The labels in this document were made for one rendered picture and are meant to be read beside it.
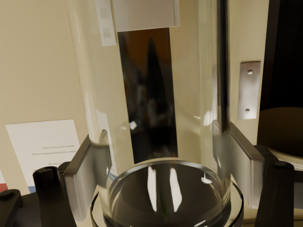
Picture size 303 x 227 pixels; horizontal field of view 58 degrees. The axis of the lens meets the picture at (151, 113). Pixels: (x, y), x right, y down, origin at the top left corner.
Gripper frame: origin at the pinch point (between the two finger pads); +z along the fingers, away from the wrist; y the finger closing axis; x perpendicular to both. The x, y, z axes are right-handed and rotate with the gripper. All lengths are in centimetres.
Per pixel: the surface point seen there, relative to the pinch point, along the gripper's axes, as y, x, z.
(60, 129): -30, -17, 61
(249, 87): 10.6, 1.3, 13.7
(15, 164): -48, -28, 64
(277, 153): 16.8, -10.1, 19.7
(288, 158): 18.0, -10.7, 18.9
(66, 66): -24, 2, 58
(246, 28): 9.9, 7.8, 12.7
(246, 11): 9.8, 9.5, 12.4
